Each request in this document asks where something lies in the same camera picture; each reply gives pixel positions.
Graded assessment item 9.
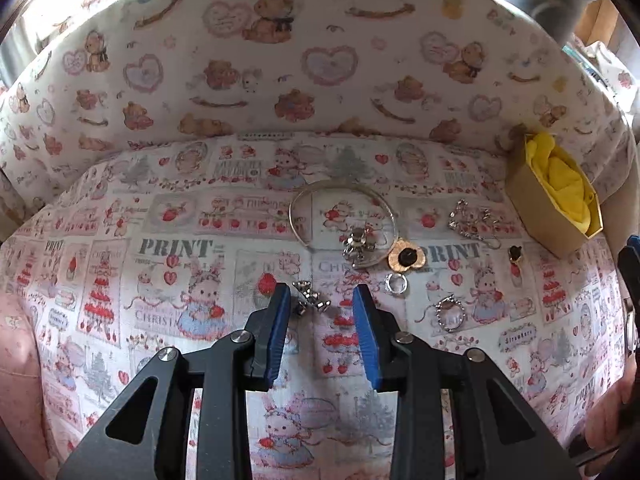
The beaded silver ring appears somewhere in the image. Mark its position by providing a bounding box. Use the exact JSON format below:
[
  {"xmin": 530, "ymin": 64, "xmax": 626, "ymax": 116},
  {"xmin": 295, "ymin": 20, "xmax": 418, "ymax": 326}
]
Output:
[{"xmin": 433, "ymin": 294, "xmax": 469, "ymax": 334}]

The gold heart black stone brooch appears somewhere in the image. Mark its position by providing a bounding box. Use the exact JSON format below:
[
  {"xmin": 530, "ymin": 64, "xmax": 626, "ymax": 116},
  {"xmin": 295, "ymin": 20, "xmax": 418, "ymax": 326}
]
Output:
[{"xmin": 387, "ymin": 237, "xmax": 426, "ymax": 274}]

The silver bow earring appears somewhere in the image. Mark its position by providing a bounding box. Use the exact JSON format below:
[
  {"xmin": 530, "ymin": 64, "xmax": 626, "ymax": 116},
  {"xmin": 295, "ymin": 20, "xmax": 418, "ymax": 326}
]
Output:
[{"xmin": 293, "ymin": 281, "xmax": 331, "ymax": 316}]

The small gold black earring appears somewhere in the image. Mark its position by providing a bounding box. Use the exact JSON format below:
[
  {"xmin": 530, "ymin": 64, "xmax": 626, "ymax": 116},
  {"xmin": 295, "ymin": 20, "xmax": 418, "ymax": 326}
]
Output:
[{"xmin": 508, "ymin": 245, "xmax": 523, "ymax": 264}]

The silver bangle bracelet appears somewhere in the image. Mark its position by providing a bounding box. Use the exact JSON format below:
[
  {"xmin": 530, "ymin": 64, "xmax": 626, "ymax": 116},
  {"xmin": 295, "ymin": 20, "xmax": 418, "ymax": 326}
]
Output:
[{"xmin": 287, "ymin": 179, "xmax": 400, "ymax": 267}]

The gold octagonal jewelry box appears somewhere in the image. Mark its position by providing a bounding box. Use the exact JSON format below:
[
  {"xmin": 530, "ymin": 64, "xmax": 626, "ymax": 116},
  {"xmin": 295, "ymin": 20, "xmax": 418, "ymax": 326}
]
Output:
[{"xmin": 506, "ymin": 133, "xmax": 603, "ymax": 258}]

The person's left hand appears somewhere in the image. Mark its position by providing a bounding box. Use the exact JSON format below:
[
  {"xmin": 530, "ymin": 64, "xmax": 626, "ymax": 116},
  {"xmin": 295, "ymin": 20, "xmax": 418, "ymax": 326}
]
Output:
[{"xmin": 585, "ymin": 356, "xmax": 639, "ymax": 451}]

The silver flower charm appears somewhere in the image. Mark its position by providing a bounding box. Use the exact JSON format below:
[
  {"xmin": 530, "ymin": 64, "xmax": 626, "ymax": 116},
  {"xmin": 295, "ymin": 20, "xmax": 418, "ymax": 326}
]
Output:
[{"xmin": 342, "ymin": 228, "xmax": 376, "ymax": 268}]

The strawberry print bed sheet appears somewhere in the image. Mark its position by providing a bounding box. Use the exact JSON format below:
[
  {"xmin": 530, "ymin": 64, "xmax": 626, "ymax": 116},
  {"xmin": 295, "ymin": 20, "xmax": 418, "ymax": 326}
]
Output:
[{"xmin": 1, "ymin": 136, "xmax": 625, "ymax": 479}]

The yellow cloth in box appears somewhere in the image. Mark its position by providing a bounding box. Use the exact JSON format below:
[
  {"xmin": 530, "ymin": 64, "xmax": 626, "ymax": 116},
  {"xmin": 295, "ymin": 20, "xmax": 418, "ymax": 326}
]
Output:
[{"xmin": 525, "ymin": 132, "xmax": 596, "ymax": 234}]

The teddy bear print cloth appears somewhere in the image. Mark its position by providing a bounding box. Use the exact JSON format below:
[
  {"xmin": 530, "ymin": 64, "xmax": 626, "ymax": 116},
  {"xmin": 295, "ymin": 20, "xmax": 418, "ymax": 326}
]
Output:
[{"xmin": 1, "ymin": 0, "xmax": 639, "ymax": 243}]

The small silver ring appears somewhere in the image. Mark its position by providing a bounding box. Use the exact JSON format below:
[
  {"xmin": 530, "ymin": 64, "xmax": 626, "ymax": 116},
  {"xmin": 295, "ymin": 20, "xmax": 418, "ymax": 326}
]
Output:
[{"xmin": 384, "ymin": 272, "xmax": 409, "ymax": 298}]

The silver chain bracelet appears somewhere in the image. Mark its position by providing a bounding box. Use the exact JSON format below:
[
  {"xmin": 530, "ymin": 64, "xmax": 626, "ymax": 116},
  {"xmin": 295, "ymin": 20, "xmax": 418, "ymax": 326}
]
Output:
[{"xmin": 446, "ymin": 199, "xmax": 504, "ymax": 252}]

